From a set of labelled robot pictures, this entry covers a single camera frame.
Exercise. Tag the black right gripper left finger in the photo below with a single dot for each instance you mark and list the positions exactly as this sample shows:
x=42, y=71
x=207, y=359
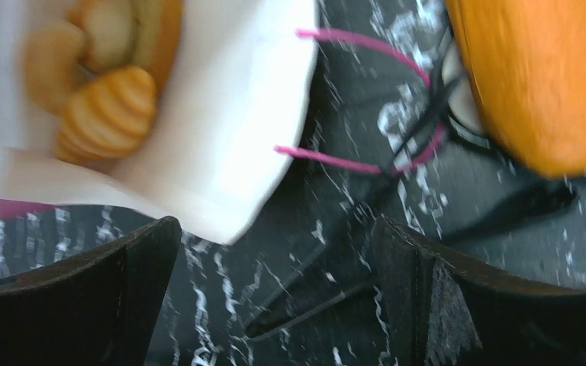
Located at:
x=98, y=307

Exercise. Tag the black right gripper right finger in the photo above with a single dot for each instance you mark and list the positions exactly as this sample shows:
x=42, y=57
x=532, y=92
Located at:
x=447, y=308

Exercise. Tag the black metal tongs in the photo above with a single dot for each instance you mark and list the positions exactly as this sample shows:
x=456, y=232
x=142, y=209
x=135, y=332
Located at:
x=541, y=199

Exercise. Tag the orange baguette bread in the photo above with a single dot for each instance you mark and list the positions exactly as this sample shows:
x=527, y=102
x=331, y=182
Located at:
x=526, y=62

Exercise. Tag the pink and cream paper bag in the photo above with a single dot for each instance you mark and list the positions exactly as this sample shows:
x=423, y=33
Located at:
x=232, y=83

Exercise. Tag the small croissant bread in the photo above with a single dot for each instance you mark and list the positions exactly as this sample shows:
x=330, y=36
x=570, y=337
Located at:
x=108, y=118

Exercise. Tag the white strawberry tray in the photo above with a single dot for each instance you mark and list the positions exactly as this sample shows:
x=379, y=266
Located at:
x=462, y=112

